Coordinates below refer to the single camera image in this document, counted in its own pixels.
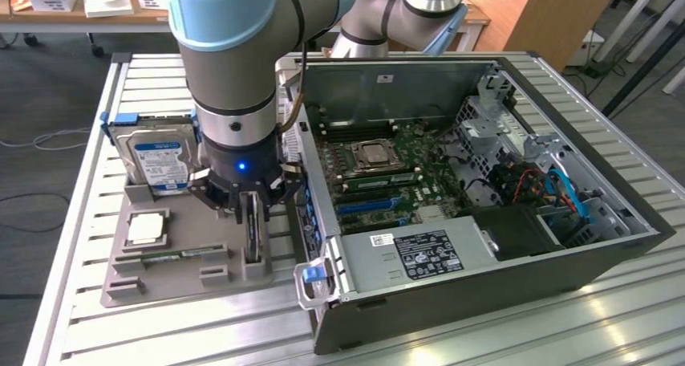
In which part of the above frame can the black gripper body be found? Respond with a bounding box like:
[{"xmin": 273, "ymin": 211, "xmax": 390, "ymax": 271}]
[{"xmin": 204, "ymin": 132, "xmax": 285, "ymax": 194}]

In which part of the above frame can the graphics card with metal bracket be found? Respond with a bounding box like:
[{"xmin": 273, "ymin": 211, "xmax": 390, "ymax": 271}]
[{"xmin": 242, "ymin": 192, "xmax": 266, "ymax": 265}]

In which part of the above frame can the grey plastic parts rack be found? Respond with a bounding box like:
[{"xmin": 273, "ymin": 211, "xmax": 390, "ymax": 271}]
[{"xmin": 100, "ymin": 140, "xmax": 274, "ymax": 309}]

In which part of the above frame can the hard disk with blue caddy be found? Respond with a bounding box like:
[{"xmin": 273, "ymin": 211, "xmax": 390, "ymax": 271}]
[{"xmin": 100, "ymin": 109, "xmax": 208, "ymax": 201}]

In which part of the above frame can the CPU with metal lid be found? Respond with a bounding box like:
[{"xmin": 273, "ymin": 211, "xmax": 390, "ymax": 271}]
[
  {"xmin": 361, "ymin": 144, "xmax": 396, "ymax": 165},
  {"xmin": 127, "ymin": 212, "xmax": 168, "ymax": 246}
]

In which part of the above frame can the blue expansion slot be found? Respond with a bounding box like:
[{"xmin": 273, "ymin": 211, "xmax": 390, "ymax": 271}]
[{"xmin": 334, "ymin": 198, "xmax": 405, "ymax": 217}]

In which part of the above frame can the green RAM stick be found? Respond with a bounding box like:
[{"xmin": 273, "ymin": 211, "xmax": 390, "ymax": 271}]
[
  {"xmin": 139, "ymin": 248, "xmax": 204, "ymax": 263},
  {"xmin": 345, "ymin": 178, "xmax": 426, "ymax": 194},
  {"xmin": 341, "ymin": 171, "xmax": 421, "ymax": 186}
]

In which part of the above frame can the grey power supply unit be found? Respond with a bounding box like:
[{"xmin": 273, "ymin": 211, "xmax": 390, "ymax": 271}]
[{"xmin": 332, "ymin": 215, "xmax": 502, "ymax": 295}]

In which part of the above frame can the green motherboard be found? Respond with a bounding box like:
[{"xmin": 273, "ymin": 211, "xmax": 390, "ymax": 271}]
[{"xmin": 313, "ymin": 119, "xmax": 476, "ymax": 235}]

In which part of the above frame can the silver perforated drive cage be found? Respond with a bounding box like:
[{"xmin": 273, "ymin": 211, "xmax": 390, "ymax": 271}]
[{"xmin": 453, "ymin": 95, "xmax": 541, "ymax": 201}]

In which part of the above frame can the white stacked tray box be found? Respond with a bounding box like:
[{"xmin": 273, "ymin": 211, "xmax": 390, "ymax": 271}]
[{"xmin": 83, "ymin": 0, "xmax": 133, "ymax": 19}]

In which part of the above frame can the black open PC case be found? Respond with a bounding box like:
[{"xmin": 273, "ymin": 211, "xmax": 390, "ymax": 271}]
[{"xmin": 269, "ymin": 55, "xmax": 677, "ymax": 356}]

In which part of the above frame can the silver metal disk bay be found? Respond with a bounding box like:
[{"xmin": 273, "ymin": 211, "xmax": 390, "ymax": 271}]
[{"xmin": 521, "ymin": 135, "xmax": 646, "ymax": 249}]

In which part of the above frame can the wooden cabinet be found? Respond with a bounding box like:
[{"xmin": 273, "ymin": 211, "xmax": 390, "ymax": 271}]
[{"xmin": 465, "ymin": 0, "xmax": 626, "ymax": 73}]

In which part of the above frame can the white box with red mark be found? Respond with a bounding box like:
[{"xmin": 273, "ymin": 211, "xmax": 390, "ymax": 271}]
[{"xmin": 580, "ymin": 29, "xmax": 606, "ymax": 67}]

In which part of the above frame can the black metal pole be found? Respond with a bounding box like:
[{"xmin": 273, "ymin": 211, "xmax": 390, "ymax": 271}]
[{"xmin": 600, "ymin": 16, "xmax": 685, "ymax": 116}]

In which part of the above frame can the CPU socket with metal frame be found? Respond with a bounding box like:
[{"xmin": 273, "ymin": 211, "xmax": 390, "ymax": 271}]
[{"xmin": 350, "ymin": 138, "xmax": 409, "ymax": 171}]

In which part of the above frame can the white floor cable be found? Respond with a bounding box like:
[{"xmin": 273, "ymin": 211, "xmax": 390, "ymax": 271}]
[{"xmin": 0, "ymin": 125, "xmax": 93, "ymax": 149}]

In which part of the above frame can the black camera cable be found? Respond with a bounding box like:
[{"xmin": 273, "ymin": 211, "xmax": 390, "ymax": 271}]
[{"xmin": 277, "ymin": 0, "xmax": 310, "ymax": 134}]

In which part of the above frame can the black floor cable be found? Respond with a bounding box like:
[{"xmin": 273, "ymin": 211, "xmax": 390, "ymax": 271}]
[{"xmin": 0, "ymin": 193, "xmax": 69, "ymax": 206}]

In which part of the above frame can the red wire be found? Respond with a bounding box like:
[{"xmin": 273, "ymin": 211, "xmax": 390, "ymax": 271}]
[{"xmin": 510, "ymin": 168, "xmax": 540, "ymax": 203}]

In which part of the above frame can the wooden desk with white frame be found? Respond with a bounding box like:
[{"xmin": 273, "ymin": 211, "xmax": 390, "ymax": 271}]
[{"xmin": 0, "ymin": 0, "xmax": 492, "ymax": 56}]

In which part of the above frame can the blue disk wire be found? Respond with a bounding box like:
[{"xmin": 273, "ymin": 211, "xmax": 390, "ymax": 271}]
[{"xmin": 548, "ymin": 167, "xmax": 590, "ymax": 222}]

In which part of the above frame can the white metal desk frame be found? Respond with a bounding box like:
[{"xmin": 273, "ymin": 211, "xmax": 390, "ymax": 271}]
[{"xmin": 590, "ymin": 0, "xmax": 685, "ymax": 95}]

